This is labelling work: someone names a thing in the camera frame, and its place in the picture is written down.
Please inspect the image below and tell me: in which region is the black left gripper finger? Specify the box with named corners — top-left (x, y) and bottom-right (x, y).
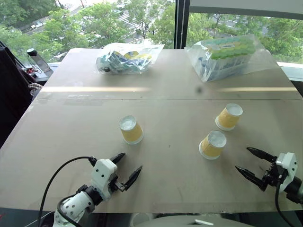
top-left (124, 165), bottom-right (143, 192)
top-left (109, 152), bottom-right (126, 164)

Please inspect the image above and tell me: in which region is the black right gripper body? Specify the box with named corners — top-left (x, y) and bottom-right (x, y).
top-left (259, 156), bottom-right (287, 192)

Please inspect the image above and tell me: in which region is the braided beige rope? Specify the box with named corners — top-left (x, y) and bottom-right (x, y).
top-left (28, 82), bottom-right (44, 96)

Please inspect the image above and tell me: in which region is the black window frame post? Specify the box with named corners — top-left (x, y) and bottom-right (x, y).
top-left (174, 0), bottom-right (190, 50)

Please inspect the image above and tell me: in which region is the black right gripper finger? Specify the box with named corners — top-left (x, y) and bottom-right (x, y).
top-left (246, 147), bottom-right (277, 163)
top-left (234, 166), bottom-right (265, 189)

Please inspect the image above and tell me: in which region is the clear bag of blue packets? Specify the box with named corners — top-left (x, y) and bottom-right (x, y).
top-left (96, 42), bottom-right (165, 75)

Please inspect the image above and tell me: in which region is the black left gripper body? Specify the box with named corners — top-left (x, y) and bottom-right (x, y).
top-left (107, 174), bottom-right (126, 193)

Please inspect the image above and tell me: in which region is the bagged pack of small bottles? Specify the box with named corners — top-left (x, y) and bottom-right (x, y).
top-left (184, 34), bottom-right (278, 83)

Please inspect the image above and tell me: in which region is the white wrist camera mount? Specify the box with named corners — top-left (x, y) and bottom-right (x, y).
top-left (90, 158), bottom-right (118, 201)
top-left (276, 152), bottom-right (299, 192)

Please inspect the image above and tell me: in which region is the clear bottle with black cap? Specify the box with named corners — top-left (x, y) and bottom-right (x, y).
top-left (26, 48), bottom-right (52, 73)

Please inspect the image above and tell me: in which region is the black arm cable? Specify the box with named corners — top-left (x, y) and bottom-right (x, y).
top-left (275, 174), bottom-right (294, 227)
top-left (37, 156), bottom-right (98, 227)

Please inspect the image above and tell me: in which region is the grey rounded shape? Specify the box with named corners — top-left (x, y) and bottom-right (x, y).
top-left (129, 211), bottom-right (259, 227)

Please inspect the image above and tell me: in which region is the yellow paper cup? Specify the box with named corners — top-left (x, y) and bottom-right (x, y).
top-left (119, 115), bottom-right (144, 145)
top-left (215, 103), bottom-right (244, 131)
top-left (198, 130), bottom-right (227, 160)

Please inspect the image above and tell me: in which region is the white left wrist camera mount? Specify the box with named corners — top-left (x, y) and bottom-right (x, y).
top-left (90, 158), bottom-right (118, 201)

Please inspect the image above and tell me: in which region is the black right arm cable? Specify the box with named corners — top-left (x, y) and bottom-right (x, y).
top-left (275, 174), bottom-right (294, 227)

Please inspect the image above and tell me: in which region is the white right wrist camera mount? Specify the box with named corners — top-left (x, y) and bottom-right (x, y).
top-left (276, 152), bottom-right (299, 192)

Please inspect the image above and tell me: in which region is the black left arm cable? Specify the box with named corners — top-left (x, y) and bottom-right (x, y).
top-left (37, 156), bottom-right (98, 227)

